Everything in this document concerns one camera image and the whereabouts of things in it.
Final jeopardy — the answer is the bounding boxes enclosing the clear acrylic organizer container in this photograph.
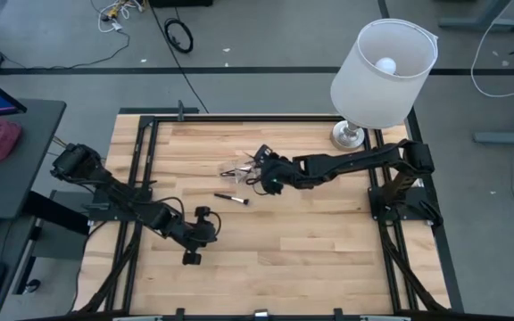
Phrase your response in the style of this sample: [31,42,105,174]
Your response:
[219,149,265,185]

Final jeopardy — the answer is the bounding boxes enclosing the white floor cable bundle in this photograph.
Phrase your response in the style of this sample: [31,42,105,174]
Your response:
[90,0,145,35]

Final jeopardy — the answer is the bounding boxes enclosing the long white floor cable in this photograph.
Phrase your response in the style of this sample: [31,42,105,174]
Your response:
[469,0,514,99]

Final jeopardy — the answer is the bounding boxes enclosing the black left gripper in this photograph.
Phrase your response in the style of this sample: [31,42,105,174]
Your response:
[174,220,219,266]

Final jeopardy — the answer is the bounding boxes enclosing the fluffy grey powder brush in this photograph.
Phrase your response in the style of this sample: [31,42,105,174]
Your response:
[212,192,251,207]

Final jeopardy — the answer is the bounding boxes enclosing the grey office desk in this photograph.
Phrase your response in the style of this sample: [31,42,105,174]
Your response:
[0,98,68,220]

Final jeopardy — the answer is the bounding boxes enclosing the long black floor cable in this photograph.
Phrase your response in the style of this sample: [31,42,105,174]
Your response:
[148,4,211,115]

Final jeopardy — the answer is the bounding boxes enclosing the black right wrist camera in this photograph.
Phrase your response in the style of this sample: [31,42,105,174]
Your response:
[253,143,277,162]

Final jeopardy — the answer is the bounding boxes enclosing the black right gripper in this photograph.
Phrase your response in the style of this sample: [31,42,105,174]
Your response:
[243,153,301,196]

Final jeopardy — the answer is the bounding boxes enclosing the coiled black floor cable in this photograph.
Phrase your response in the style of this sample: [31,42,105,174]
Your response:
[163,17,195,55]

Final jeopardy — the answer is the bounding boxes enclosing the black aluminium table frame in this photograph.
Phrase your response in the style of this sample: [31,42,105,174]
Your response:
[71,105,466,321]

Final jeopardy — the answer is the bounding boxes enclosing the white-shade silver table lamp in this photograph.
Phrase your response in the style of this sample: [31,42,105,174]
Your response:
[329,18,440,152]

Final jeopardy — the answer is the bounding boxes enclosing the grey desk foot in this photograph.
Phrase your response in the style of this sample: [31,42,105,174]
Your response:
[437,0,514,33]
[472,130,514,146]

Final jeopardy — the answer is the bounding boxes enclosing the white light bulb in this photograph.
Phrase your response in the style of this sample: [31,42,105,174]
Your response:
[374,56,397,76]

